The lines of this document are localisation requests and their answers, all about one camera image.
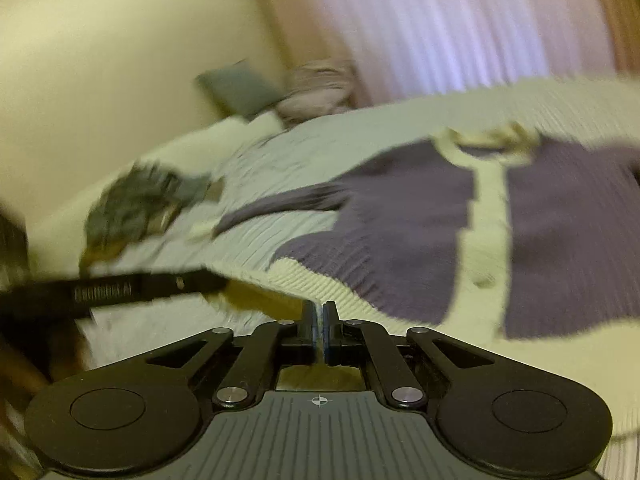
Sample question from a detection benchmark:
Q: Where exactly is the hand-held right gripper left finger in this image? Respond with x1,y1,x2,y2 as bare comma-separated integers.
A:
145,301,319,409

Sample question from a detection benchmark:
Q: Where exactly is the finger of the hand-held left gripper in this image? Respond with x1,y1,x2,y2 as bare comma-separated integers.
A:
137,267,227,305

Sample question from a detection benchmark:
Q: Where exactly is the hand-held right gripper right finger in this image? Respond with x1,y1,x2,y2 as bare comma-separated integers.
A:
323,301,497,409

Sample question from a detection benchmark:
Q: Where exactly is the purple cardigan with cream trim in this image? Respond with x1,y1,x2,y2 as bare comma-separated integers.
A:
190,127,640,342

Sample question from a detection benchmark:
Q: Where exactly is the person's left forearm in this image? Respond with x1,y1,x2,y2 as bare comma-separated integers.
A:
0,310,88,461

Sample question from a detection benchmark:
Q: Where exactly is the dark patterned cloth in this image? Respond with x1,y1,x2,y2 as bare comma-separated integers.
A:
80,159,213,268

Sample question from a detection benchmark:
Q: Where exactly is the white pillow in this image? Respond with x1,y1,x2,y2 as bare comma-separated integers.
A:
200,111,287,153

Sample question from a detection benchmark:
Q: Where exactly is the bed with striped grey bedspread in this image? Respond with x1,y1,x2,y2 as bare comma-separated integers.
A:
27,76,640,480

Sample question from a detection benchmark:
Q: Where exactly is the grey pillow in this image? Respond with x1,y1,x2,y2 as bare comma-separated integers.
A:
195,59,287,117

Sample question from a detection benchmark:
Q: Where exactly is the pink crumpled cloth pile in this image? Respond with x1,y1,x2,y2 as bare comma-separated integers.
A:
276,58,360,122

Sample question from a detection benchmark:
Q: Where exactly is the pink curtain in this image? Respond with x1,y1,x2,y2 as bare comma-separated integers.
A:
240,0,373,108
587,0,640,78

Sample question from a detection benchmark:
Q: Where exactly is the white sheer curtain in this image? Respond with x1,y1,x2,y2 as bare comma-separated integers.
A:
300,0,618,108

